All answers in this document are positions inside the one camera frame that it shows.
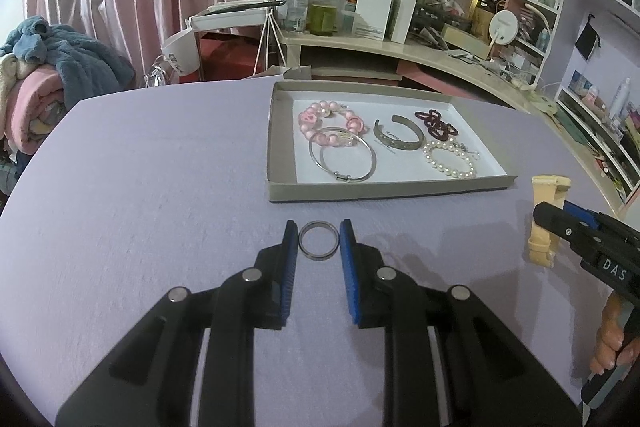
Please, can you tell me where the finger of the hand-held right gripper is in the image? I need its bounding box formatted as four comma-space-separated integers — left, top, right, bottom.
532, 201, 609, 254
564, 201, 640, 249

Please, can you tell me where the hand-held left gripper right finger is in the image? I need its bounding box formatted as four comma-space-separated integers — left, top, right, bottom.
339, 219, 584, 427

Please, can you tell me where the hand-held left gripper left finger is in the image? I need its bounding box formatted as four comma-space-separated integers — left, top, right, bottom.
54, 220, 300, 427

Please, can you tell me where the cream yellow wristwatch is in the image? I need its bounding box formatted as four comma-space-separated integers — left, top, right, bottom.
524, 175, 572, 269

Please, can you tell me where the dark metal ring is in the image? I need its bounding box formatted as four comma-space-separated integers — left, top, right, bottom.
298, 220, 342, 262

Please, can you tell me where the grey cardboard tray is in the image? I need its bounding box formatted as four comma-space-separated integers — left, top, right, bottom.
265, 80, 518, 204

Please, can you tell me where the thin silver bangle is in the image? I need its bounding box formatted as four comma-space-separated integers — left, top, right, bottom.
308, 126, 377, 182

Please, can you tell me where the engraved silver cuff bracelet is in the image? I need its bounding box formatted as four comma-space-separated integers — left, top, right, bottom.
373, 114, 425, 152

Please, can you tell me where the white pearl bracelet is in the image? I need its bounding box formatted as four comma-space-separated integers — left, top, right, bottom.
422, 141, 476, 180

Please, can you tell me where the person's right hand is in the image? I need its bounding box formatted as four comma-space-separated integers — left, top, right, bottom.
590, 292, 640, 376

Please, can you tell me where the white spray bottle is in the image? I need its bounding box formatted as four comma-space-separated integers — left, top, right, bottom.
607, 77, 632, 122

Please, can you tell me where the white shelf unit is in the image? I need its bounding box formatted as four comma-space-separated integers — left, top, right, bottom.
505, 0, 640, 208

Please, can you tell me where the white gooseneck lamp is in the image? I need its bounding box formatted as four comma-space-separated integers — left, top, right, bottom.
522, 3, 552, 90

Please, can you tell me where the round white mirror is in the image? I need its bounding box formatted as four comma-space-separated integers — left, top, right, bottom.
487, 9, 518, 58

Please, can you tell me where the beige flat box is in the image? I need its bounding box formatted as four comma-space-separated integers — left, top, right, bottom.
442, 24, 493, 58

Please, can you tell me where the gold box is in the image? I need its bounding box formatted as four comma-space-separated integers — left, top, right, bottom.
470, 0, 496, 40

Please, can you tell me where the dark red box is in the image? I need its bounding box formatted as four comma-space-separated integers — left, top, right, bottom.
200, 32, 281, 81

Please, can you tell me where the white printed mug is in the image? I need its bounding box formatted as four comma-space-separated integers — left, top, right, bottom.
162, 27, 202, 78

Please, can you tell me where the green glass jar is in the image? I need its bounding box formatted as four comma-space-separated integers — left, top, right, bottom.
306, 3, 337, 36

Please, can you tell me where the white lotion bottle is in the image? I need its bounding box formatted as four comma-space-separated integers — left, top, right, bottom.
390, 0, 418, 44

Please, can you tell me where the tall white box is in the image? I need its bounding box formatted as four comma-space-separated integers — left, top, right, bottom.
354, 0, 393, 42

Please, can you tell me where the pink blanket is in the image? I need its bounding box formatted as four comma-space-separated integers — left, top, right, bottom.
10, 67, 68, 155

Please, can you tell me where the blue fleece garment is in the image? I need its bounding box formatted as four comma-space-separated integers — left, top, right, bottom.
0, 18, 136, 105

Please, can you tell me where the pink bead bracelet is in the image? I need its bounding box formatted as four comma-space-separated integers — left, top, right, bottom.
298, 102, 365, 148

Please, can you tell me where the dark red bead bracelet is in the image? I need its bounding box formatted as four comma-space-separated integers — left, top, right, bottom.
414, 108, 460, 140

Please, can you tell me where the black drawstring pouch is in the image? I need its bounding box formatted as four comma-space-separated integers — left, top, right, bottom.
575, 14, 601, 60

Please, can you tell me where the white wire stand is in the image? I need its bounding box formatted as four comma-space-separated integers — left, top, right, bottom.
187, 0, 288, 75

